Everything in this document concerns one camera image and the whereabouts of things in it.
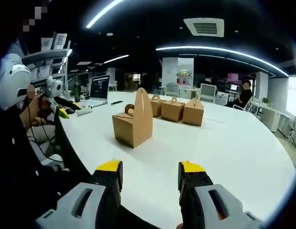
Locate dark tall bottle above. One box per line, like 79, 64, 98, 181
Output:
73, 82, 82, 103

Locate bright window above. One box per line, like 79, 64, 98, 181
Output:
286, 76, 296, 118

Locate white display shelf unit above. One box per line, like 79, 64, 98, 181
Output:
162, 57, 194, 88

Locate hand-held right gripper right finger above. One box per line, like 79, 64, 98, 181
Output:
178, 161, 263, 229

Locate white chest-worn device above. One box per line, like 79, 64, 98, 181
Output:
0, 53, 32, 111

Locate person's light trousers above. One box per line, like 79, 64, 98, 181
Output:
26, 124, 65, 173

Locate pink monitor screen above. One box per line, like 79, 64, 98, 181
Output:
227, 73, 242, 83

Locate ceiling air vent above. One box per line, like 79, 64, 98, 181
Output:
183, 17, 225, 38

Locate silver laptop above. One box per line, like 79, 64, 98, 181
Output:
90, 74, 111, 106

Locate grey shelf rack with bins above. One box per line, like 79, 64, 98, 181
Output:
21, 33, 73, 101

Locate brown paper box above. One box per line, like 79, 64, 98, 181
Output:
160, 96, 186, 123
112, 87, 154, 149
182, 97, 205, 127
150, 94, 168, 118

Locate person's black coat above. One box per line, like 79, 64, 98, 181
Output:
0, 104, 91, 229

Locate black device cable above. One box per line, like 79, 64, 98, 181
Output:
25, 102, 58, 154

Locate white mesh office chair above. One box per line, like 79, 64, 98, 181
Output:
200, 83, 217, 104

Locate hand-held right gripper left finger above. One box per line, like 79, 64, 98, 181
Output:
35, 160, 124, 229

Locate white ceiling light strip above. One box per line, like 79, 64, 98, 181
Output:
155, 45, 290, 77
103, 54, 130, 64
85, 0, 125, 29

